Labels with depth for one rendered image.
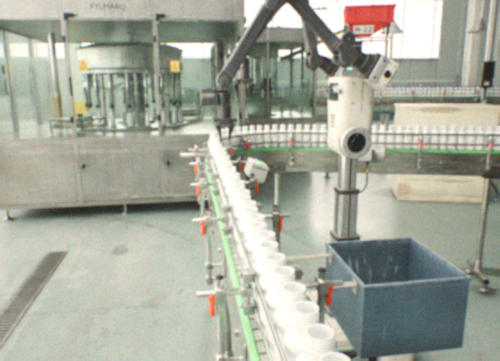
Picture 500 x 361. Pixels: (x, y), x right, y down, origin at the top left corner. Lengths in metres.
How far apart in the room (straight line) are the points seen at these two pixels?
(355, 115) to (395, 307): 1.07
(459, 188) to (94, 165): 4.33
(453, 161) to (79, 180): 3.69
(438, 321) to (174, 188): 3.87
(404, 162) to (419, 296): 2.00
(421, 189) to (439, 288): 4.40
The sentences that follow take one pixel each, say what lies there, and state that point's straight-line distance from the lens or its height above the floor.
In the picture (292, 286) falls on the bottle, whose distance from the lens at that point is 0.69.
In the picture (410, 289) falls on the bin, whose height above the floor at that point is 0.93.
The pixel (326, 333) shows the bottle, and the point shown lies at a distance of 0.59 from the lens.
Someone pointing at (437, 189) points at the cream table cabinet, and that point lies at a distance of 5.69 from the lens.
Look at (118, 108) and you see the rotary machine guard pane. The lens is 4.79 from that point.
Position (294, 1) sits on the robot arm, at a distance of 1.84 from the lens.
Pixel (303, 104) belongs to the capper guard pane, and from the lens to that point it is 6.88.
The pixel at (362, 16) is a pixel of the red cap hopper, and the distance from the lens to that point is 8.21.
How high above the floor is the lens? 1.48
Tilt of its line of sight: 12 degrees down
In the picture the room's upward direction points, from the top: 1 degrees counter-clockwise
